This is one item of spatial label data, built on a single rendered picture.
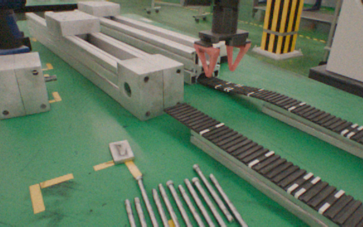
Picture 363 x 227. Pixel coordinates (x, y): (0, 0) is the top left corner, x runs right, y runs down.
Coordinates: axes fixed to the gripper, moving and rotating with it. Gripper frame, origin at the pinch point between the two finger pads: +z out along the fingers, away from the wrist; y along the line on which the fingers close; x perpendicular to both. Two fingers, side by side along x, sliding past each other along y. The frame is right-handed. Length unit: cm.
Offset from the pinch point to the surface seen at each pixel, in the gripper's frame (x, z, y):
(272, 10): -185, 25, -273
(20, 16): -191, 13, 10
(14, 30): -38, -6, 36
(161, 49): -18.4, -1.6, 4.9
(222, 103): 6.7, 4.5, 5.4
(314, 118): 25.7, 1.1, 1.8
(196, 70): -5.5, 1.2, 2.8
